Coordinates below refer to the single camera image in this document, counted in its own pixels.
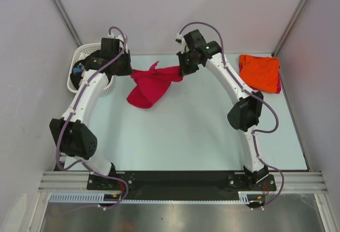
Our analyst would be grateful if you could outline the red polo shirt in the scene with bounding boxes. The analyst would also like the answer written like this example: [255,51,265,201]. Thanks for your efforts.
[127,61,183,109]

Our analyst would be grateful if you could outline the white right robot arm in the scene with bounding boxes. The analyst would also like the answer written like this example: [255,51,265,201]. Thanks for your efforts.
[176,29,269,190]

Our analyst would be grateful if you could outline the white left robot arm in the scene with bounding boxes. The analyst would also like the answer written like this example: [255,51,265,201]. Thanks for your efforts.
[49,35,132,190]

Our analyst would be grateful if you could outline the white plastic laundry basket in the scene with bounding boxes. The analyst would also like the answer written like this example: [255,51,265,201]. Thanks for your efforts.
[66,42,114,96]

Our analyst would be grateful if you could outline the black printed t shirt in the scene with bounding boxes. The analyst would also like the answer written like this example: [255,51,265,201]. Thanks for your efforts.
[70,59,86,90]

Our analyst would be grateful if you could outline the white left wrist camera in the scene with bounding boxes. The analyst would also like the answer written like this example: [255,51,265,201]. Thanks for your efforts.
[107,33,129,51]

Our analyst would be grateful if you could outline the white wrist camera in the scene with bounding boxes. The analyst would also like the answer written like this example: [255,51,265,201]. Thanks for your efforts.
[175,33,186,48]
[107,33,129,51]

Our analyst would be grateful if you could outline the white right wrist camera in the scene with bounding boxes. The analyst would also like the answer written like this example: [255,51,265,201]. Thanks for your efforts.
[175,33,186,48]

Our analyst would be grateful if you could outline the aluminium frame rail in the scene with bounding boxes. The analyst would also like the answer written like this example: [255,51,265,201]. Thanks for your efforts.
[38,171,328,194]

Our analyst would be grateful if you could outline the grey slotted cable duct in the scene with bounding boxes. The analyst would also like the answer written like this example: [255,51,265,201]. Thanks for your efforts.
[49,192,125,203]

